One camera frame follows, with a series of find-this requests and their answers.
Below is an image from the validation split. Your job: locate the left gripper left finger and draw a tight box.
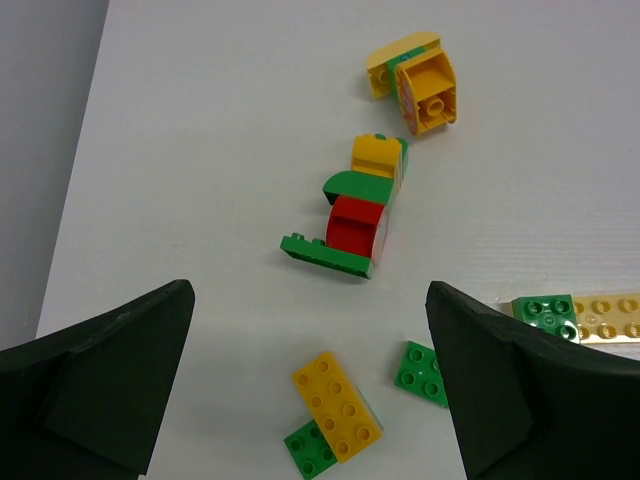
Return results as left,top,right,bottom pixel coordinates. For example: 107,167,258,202
1,279,195,479

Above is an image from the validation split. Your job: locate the yellow arch lego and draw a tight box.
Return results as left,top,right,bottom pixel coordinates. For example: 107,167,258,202
365,31,441,99

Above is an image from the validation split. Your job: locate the yellow hollow lego block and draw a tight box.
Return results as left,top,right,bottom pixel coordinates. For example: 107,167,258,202
395,47,457,136

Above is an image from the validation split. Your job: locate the red green flower lego stack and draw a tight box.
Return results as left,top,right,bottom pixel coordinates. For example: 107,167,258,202
280,134,409,279

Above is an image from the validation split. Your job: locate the yellow long lego brick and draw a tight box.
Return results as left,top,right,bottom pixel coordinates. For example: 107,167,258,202
292,351,383,464

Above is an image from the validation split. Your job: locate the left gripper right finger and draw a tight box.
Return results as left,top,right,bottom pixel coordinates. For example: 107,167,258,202
425,281,639,479

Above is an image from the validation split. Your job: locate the green lego brick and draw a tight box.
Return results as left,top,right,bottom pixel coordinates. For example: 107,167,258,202
394,341,449,408

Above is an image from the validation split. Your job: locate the green square lego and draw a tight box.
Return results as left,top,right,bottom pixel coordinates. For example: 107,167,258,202
510,294,580,344

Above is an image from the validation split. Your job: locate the tan lego plate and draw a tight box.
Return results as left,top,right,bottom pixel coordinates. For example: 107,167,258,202
499,294,640,351

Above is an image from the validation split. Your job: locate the green lego under yellow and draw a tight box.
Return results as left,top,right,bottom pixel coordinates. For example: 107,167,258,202
284,420,338,480

